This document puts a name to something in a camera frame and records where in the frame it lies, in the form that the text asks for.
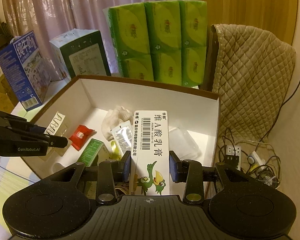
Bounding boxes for red candy packet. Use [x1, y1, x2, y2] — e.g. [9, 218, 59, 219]
[69, 125, 95, 151]

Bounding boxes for white hair claw clip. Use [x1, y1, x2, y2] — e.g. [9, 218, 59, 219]
[43, 112, 67, 157]

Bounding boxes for green medicine box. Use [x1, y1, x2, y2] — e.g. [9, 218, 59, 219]
[77, 139, 110, 167]

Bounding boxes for clear plastic case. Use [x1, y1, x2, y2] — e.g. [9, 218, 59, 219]
[169, 127, 202, 160]

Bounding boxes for white ointment box green bird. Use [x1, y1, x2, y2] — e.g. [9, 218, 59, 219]
[129, 110, 170, 196]

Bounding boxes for white cream tube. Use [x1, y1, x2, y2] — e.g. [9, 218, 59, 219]
[111, 120, 133, 155]

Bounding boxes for white sock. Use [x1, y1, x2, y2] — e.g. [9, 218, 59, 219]
[101, 106, 133, 141]

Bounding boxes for yellow snack packet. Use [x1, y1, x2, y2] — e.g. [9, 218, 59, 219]
[110, 140, 122, 160]

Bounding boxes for dark velvet scrunchie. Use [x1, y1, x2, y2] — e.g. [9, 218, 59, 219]
[115, 183, 129, 196]

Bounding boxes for small white bottle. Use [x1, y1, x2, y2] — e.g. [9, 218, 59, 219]
[52, 163, 65, 173]

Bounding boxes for cardboard boxes on floor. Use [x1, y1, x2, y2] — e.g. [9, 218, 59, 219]
[0, 10, 18, 113]

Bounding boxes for checkered tablecloth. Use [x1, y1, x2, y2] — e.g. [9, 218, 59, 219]
[0, 157, 39, 239]

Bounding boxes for brown cardboard storage box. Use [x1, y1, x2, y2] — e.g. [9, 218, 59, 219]
[31, 76, 219, 197]

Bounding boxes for white power strip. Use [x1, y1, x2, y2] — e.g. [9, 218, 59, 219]
[224, 145, 242, 170]

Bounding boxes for blue milk carton box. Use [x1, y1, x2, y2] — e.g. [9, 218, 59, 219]
[0, 31, 51, 112]

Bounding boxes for small fan on floor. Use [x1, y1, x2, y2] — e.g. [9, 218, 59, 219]
[256, 170, 280, 189]

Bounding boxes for cow milk carton box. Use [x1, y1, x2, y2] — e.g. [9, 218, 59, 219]
[50, 29, 111, 79]

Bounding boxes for pink curtain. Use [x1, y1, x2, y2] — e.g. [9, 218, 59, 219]
[2, 0, 154, 81]

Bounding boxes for quilted beige chair cover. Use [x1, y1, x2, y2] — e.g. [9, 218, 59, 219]
[203, 24, 296, 141]

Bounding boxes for green tissue pack stack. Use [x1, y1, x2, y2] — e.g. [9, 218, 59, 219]
[104, 0, 207, 87]

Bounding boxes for black power cable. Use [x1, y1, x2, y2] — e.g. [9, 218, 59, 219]
[258, 52, 300, 140]

